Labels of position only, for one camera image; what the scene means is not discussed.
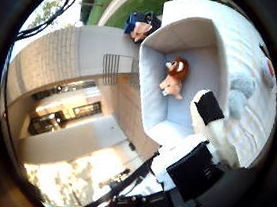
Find white striped tablecloth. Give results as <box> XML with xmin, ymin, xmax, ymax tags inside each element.
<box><xmin>146</xmin><ymin>0</ymin><xmax>277</xmax><ymax>172</ymax></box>

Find person in blue clothes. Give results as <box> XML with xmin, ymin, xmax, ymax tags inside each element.
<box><xmin>122</xmin><ymin>10</ymin><xmax>164</xmax><ymax>47</ymax></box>

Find grey toy with orange cap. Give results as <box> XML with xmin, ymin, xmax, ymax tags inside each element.
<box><xmin>260</xmin><ymin>55</ymin><xmax>277</xmax><ymax>82</ymax></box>

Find grey fluffy plush toy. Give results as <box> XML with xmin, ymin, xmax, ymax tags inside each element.
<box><xmin>224</xmin><ymin>72</ymin><xmax>258</xmax><ymax>123</ymax></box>

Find orange lion plush toy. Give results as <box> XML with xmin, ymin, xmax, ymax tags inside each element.
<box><xmin>157</xmin><ymin>55</ymin><xmax>191</xmax><ymax>102</ymax></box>

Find black tripod stand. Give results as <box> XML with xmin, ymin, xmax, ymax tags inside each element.
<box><xmin>77</xmin><ymin>142</ymin><xmax>161</xmax><ymax>207</ymax></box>

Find white fabric container box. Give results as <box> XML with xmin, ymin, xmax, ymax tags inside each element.
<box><xmin>128</xmin><ymin>11</ymin><xmax>239</xmax><ymax>153</ymax></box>

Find black cable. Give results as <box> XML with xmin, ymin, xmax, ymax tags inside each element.
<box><xmin>16</xmin><ymin>0</ymin><xmax>86</xmax><ymax>47</ymax></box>

